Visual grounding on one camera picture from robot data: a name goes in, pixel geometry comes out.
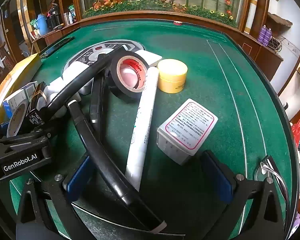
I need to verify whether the purple can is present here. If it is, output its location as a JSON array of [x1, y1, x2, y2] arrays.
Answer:
[[264, 28, 273, 46], [257, 25, 267, 43]]

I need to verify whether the red bag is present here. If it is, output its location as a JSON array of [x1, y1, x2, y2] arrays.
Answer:
[[291, 116, 300, 148]]

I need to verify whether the round table control panel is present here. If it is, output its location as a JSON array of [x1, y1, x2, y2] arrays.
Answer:
[[64, 39, 145, 80]]

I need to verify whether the white box red-bordered label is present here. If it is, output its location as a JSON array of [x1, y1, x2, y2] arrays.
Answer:
[[157, 98, 219, 166]]

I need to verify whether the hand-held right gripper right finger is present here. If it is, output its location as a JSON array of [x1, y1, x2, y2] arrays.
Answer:
[[201, 150, 290, 240]]

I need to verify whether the black gold-trimmed tube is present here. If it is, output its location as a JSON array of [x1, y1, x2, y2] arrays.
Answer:
[[25, 81, 50, 130]]

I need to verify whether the large white spray bottle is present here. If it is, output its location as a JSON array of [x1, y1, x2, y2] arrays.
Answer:
[[62, 62, 94, 80]]

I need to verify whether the black tape roll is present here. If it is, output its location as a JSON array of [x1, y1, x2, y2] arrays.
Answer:
[[109, 51, 148, 103]]

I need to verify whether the wooden wall shelf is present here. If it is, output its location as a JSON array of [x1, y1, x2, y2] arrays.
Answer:
[[266, 12, 293, 33]]

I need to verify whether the yellow jar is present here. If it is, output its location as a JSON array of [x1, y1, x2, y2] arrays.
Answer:
[[157, 59, 188, 93]]

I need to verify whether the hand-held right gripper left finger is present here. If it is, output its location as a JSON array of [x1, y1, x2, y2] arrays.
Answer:
[[16, 156, 100, 240]]

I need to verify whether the black curved bar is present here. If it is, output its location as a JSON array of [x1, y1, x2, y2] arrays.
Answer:
[[45, 47, 130, 115]]

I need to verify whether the white tube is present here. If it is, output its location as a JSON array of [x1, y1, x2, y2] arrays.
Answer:
[[125, 66, 160, 192]]

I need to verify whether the blue thermos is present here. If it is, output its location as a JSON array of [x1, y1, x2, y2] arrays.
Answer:
[[36, 14, 48, 36]]

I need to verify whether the white labelled carton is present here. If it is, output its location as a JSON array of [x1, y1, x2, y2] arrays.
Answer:
[[21, 81, 39, 100]]

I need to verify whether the white cable bundle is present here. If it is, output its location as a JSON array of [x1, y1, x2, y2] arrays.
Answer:
[[260, 155, 290, 205]]

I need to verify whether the yellow cardboard box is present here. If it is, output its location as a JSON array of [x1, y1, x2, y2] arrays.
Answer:
[[0, 52, 43, 128]]

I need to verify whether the blue white small box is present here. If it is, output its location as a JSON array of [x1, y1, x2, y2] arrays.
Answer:
[[2, 89, 25, 120]]

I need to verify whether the wire rack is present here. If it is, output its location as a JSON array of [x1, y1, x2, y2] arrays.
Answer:
[[267, 36, 293, 53]]

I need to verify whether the white square box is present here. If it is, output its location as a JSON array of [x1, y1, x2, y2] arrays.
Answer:
[[134, 49, 163, 67]]

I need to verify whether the black thermos kettle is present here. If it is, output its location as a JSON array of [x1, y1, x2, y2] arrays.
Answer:
[[47, 4, 63, 28]]

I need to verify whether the black phone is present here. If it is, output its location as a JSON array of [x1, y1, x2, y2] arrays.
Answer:
[[39, 36, 75, 58]]

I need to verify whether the green white bottle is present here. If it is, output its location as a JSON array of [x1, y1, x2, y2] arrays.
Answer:
[[68, 4, 77, 24]]

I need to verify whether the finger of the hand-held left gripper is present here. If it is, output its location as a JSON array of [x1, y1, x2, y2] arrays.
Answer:
[[0, 126, 60, 166]]

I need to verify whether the black thick wand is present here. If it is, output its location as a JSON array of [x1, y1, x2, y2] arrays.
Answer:
[[89, 76, 106, 132]]

